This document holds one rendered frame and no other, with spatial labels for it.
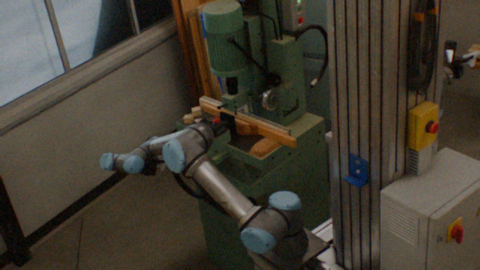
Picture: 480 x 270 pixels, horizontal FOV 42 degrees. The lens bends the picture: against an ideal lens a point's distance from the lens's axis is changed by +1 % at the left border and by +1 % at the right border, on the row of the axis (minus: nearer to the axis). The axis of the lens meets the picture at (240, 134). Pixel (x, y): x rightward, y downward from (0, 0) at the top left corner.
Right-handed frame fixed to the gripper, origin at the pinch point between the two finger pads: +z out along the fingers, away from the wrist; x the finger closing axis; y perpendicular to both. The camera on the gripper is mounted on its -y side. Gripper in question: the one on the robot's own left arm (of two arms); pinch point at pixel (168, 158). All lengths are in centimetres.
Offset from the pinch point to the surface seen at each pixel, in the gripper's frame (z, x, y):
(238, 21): 8, 16, -69
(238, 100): 26.7, 9.7, -33.0
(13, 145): -14, -113, 29
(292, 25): 35, 24, -73
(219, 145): 16.4, 14.4, -11.2
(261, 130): 32.4, 23.5, -22.4
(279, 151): 32, 37, -16
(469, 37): 254, 10, -101
